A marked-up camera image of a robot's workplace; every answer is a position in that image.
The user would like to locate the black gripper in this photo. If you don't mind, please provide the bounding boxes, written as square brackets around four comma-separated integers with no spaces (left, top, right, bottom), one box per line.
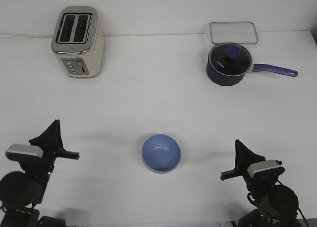
[220,139,284,195]
[29,119,80,175]

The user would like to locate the cream and steel toaster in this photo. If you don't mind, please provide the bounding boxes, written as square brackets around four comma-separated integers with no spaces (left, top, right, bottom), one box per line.
[51,6,105,78]

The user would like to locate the dark blue saucepan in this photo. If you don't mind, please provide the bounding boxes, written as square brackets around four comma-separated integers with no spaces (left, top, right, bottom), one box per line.
[206,63,298,86]

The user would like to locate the clear rectangular container lid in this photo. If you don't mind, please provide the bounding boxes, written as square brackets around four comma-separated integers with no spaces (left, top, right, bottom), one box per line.
[210,21,259,45]

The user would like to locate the white toaster power cord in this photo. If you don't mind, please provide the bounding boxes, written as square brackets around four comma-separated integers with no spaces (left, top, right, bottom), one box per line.
[0,32,54,39]

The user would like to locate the glass pot lid blue knob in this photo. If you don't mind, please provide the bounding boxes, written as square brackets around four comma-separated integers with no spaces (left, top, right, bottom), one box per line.
[208,43,253,75]

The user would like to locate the blue bowl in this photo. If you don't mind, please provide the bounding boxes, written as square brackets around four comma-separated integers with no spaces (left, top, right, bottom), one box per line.
[141,134,181,169]

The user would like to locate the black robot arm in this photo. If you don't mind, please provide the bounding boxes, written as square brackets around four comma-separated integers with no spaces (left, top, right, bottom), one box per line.
[220,139,309,227]
[0,119,80,227]

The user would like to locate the green bowl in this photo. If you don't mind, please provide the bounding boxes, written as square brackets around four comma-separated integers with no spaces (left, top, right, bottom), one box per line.
[145,163,178,174]

